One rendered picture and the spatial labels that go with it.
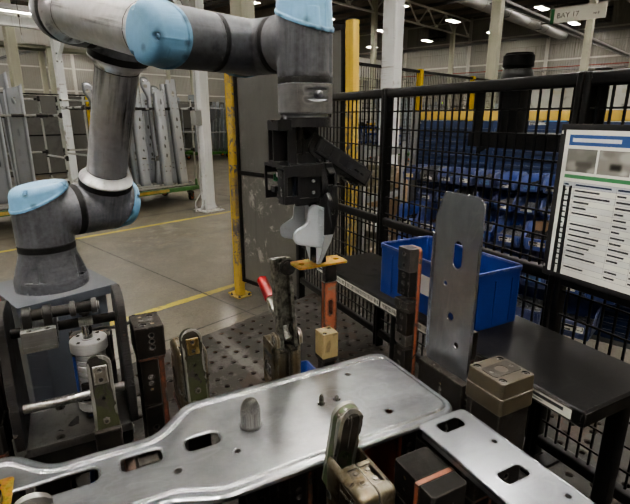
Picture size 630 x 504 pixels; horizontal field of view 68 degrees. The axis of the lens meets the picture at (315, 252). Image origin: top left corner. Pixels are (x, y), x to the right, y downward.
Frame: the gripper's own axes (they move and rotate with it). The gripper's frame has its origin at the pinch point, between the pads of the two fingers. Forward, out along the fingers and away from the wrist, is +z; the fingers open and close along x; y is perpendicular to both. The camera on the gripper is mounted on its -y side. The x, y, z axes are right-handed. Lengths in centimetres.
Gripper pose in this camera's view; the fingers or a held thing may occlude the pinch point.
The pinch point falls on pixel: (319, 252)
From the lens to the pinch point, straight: 72.1
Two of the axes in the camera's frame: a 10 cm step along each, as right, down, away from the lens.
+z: 0.1, 9.6, 2.8
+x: 4.7, 2.5, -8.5
